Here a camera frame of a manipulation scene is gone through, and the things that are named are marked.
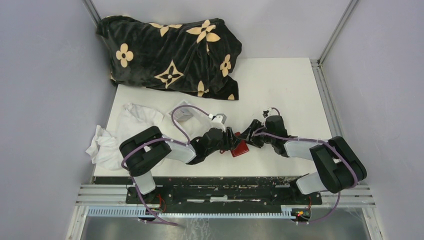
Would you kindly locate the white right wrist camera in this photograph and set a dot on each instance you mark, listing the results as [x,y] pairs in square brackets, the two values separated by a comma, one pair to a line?
[268,112]

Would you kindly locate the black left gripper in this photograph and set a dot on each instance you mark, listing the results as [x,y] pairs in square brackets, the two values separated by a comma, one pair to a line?
[230,141]

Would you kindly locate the white crumpled cloth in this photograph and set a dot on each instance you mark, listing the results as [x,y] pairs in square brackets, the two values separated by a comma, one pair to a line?
[133,118]

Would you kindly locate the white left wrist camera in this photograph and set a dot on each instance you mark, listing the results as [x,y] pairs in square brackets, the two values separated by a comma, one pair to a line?
[218,121]

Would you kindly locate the red leather card holder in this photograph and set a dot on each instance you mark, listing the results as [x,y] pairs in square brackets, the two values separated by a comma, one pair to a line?
[239,148]

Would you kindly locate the white plastic card box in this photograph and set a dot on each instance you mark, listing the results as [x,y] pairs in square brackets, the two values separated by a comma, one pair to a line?
[192,121]

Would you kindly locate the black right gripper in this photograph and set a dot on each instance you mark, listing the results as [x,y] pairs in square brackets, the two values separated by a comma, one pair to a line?
[255,126]

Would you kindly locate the aluminium frame rail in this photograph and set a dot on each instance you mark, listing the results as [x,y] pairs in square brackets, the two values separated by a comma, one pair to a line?
[360,196]

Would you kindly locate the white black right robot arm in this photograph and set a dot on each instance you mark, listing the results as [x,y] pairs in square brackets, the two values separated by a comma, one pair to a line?
[337,166]

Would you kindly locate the black floral blanket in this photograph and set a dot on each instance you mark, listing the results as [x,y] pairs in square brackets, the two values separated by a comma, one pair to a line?
[195,58]

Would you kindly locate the stack of cards in box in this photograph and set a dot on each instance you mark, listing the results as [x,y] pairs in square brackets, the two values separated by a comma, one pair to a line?
[182,115]

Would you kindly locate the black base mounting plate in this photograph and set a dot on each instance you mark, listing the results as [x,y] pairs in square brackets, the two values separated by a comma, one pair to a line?
[228,195]

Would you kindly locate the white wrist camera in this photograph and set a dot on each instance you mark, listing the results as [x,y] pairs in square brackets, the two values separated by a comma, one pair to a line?
[218,121]
[268,112]

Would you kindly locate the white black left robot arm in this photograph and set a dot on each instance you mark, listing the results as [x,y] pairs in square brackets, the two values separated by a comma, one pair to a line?
[146,149]

